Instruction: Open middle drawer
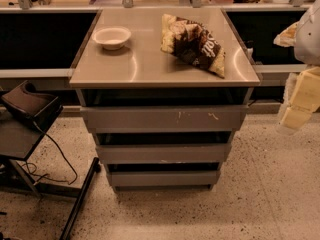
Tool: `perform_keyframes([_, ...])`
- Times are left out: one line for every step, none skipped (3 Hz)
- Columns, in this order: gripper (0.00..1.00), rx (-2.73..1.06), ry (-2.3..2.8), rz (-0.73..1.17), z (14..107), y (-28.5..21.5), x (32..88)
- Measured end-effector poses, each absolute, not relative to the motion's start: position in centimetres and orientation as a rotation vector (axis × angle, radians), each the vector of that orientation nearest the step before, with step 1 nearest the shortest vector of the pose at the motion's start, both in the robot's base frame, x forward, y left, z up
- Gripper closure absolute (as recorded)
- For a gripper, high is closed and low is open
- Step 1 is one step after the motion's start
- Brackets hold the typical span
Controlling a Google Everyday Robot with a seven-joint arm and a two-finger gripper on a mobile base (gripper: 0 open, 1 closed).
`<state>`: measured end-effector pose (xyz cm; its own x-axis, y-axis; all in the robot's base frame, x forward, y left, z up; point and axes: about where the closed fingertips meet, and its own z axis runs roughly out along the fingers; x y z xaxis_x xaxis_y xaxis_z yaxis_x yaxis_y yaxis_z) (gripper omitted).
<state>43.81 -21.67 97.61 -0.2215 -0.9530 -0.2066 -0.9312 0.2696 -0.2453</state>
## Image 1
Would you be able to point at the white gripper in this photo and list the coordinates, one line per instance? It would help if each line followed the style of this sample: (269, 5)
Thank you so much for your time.
(308, 39)

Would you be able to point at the grey drawer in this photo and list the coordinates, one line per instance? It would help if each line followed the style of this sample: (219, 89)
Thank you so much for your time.
(160, 154)
(163, 119)
(163, 179)

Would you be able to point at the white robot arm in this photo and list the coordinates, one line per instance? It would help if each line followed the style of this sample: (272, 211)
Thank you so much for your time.
(301, 96)

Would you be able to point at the grey top drawer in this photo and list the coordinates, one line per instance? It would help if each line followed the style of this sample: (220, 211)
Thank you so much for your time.
(163, 119)

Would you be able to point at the grey drawer cabinet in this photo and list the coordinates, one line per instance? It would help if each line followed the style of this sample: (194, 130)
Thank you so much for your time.
(139, 74)

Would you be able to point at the grey bottom drawer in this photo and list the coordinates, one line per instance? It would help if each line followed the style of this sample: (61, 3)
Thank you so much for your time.
(163, 179)

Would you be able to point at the brown chip bag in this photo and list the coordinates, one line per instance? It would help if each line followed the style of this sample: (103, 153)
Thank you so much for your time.
(192, 43)

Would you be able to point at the white bowl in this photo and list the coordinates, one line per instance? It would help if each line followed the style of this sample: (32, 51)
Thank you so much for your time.
(111, 38)

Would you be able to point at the black box device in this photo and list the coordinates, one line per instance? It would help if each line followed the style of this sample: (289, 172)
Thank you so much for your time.
(33, 109)

